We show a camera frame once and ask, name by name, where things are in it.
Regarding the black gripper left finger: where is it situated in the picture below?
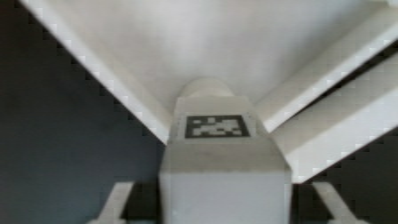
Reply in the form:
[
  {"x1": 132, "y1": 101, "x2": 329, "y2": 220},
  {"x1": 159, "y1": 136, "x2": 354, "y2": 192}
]
[{"x1": 88, "y1": 182, "x2": 161, "y2": 224}]

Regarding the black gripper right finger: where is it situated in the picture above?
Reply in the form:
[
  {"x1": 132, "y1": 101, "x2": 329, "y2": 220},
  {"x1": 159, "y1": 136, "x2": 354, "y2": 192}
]
[{"x1": 290, "y1": 181, "x2": 372, "y2": 224}]

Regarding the white table leg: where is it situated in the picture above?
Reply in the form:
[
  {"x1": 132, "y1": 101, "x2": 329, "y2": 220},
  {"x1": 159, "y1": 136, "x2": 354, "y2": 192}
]
[{"x1": 159, "y1": 78, "x2": 292, "y2": 224}]

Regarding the white square tabletop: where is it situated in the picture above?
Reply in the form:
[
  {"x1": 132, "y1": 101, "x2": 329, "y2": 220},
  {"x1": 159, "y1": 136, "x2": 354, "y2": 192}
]
[{"x1": 18, "y1": 0, "x2": 398, "y2": 138}]

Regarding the white L-shaped obstacle fence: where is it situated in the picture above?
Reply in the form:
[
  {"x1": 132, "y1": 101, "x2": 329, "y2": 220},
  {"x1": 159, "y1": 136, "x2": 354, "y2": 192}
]
[{"x1": 269, "y1": 61, "x2": 398, "y2": 184}]

